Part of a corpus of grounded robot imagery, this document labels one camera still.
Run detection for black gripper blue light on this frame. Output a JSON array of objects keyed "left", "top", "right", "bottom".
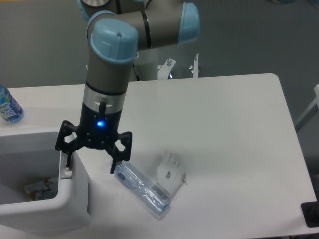
[{"left": 55, "top": 104, "right": 132, "bottom": 174}]

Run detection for white push-lid trash can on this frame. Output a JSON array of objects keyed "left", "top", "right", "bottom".
[{"left": 0, "top": 127, "right": 91, "bottom": 234}]

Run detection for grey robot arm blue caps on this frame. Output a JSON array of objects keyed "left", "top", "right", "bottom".
[{"left": 55, "top": 0, "right": 200, "bottom": 169}]

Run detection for trash inside the can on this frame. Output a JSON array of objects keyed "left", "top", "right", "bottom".
[{"left": 23, "top": 177, "right": 58, "bottom": 201}]

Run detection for crumpled white plastic bag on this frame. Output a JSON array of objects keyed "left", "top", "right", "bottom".
[{"left": 156, "top": 150, "right": 187, "bottom": 198}]

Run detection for blue labelled water bottle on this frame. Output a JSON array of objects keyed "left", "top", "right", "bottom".
[{"left": 0, "top": 85, "right": 24, "bottom": 123}]

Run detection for empty clear plastic bottle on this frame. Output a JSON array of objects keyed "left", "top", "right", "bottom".
[{"left": 114, "top": 161, "right": 171, "bottom": 217}]

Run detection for black clamp at table edge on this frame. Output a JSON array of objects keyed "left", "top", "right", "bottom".
[{"left": 301, "top": 201, "right": 319, "bottom": 228}]

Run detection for black cable on pedestal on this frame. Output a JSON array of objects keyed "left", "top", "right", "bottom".
[{"left": 132, "top": 63, "right": 141, "bottom": 82}]

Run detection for white robot pedestal with brackets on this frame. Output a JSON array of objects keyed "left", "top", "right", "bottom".
[{"left": 85, "top": 48, "right": 201, "bottom": 83}]

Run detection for white frame at right edge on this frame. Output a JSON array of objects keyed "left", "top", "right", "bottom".
[{"left": 295, "top": 84, "right": 319, "bottom": 132}]

